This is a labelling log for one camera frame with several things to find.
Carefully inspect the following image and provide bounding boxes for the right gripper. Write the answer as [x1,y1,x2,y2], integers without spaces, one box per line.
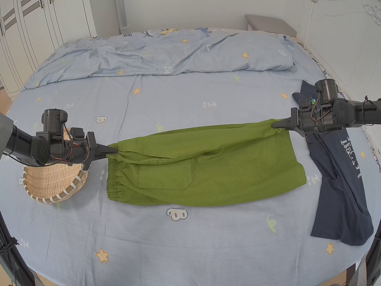
[290,107,324,137]

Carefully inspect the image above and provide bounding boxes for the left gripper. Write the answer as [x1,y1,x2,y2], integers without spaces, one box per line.
[64,131,96,171]

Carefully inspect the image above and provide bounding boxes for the green shorts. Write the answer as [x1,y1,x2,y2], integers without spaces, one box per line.
[107,120,307,208]

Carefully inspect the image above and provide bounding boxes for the round woven basket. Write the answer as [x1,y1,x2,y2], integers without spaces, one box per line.
[23,127,90,204]

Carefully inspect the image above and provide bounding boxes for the bed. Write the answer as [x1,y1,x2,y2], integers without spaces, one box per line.
[0,0,381,286]

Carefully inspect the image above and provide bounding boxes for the dark blue T-shirt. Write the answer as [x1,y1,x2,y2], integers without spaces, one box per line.
[292,80,374,246]

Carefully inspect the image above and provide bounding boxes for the grey bedside table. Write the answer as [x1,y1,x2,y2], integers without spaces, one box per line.
[245,14,298,39]

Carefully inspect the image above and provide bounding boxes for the pale blue quilt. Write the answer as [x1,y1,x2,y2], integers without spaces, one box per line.
[21,27,299,92]

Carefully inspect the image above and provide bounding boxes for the white wardrobe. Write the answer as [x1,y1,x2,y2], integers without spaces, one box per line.
[0,0,99,98]

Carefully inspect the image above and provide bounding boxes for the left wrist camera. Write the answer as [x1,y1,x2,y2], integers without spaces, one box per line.
[69,127,86,144]

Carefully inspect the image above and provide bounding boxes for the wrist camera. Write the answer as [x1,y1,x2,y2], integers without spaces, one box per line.
[298,95,317,111]
[69,127,86,144]

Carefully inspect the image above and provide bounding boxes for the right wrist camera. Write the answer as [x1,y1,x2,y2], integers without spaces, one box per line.
[298,95,317,111]

